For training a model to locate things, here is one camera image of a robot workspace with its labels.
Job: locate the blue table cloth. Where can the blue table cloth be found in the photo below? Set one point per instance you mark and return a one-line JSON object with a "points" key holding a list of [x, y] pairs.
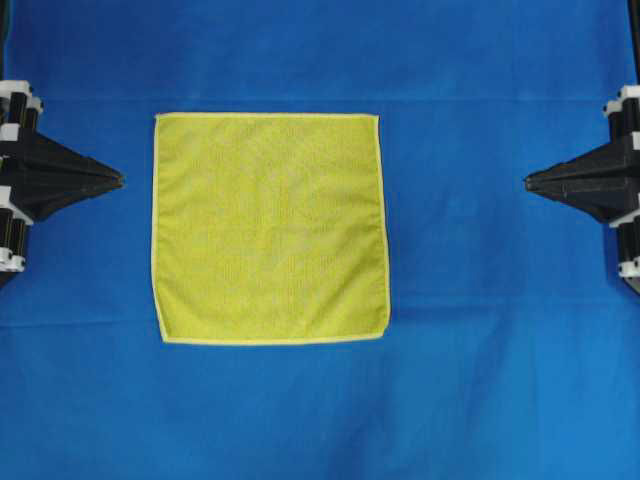
{"points": [[513, 347]]}

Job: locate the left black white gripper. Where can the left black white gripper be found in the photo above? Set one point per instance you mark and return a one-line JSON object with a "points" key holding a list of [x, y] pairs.
{"points": [[38, 196]]}

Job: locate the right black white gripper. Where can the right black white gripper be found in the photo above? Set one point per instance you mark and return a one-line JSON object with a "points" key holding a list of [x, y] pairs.
{"points": [[601, 170]]}

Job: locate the yellow-green microfibre towel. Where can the yellow-green microfibre towel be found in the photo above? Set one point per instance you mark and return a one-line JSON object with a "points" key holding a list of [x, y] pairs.
{"points": [[269, 228]]}

